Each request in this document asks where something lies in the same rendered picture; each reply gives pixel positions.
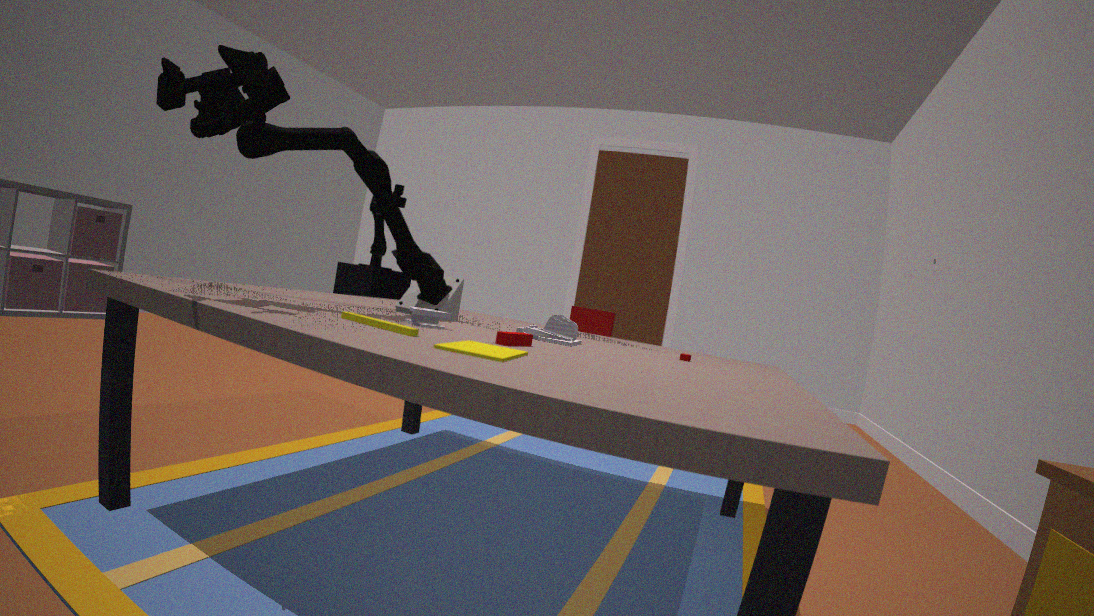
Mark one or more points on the red rectangular block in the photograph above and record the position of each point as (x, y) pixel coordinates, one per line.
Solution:
(513, 339)

